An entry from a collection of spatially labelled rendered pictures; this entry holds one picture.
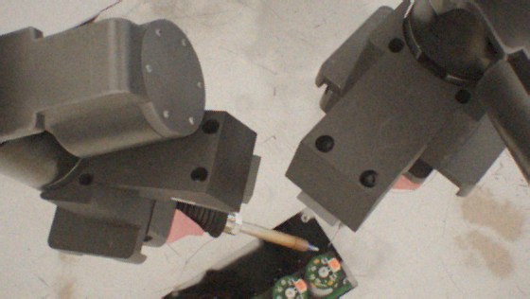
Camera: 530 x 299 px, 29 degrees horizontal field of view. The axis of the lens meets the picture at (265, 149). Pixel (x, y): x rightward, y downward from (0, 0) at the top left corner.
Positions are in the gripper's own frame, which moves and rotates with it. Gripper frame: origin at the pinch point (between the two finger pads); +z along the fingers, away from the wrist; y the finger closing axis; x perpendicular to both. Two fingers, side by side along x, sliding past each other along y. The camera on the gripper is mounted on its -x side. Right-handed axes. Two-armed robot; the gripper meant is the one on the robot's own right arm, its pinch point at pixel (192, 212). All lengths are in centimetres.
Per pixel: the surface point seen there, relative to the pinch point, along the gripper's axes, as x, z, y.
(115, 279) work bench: 11.5, 8.4, -4.1
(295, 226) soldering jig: -0.2, 13.5, 2.7
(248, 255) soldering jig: 2.5, 12.0, -0.2
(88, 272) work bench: 13.4, 7.4, -4.0
